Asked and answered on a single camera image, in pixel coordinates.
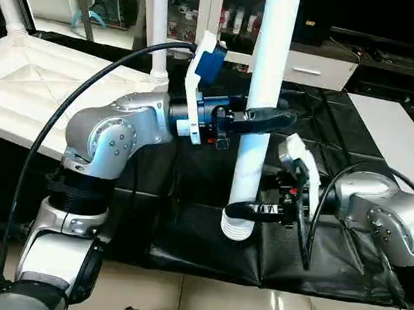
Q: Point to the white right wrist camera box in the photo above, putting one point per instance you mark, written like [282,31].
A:
[300,156]

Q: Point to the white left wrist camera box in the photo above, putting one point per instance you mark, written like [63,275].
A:
[197,78]

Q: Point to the white glass door cabinet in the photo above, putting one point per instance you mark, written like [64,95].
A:
[231,21]

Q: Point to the white flat board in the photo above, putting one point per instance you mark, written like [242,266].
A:
[392,137]

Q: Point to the light blue stand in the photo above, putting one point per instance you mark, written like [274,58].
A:
[89,18]

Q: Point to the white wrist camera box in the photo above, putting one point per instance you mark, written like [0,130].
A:
[197,78]
[300,156]

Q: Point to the white drawer unit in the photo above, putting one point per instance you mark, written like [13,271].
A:
[319,67]

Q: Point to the white plastic table leg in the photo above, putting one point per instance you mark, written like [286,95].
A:
[157,27]
[8,6]
[271,54]

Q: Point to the black work mat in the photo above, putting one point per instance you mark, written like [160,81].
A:
[209,245]

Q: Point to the white plastic table top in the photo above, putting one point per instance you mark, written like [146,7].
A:
[50,91]

